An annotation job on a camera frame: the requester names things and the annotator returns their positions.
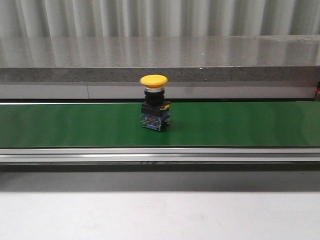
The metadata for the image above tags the grey granite counter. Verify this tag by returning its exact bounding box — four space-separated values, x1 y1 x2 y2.
0 35 320 102

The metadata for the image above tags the green conveyor belt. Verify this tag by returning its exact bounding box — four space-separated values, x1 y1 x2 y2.
0 101 320 172

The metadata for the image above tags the white pleated curtain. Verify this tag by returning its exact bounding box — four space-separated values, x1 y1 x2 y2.
0 0 320 37

